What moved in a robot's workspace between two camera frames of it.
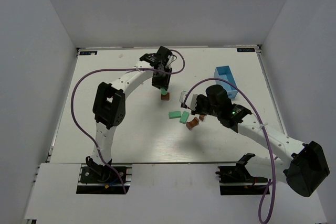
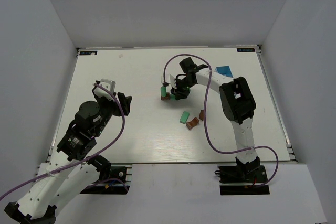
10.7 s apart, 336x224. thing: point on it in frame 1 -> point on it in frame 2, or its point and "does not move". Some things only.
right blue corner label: (245, 50) does not move
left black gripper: (160, 83) -> (115, 106)
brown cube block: (165, 97) does not move
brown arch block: (192, 124) does not move
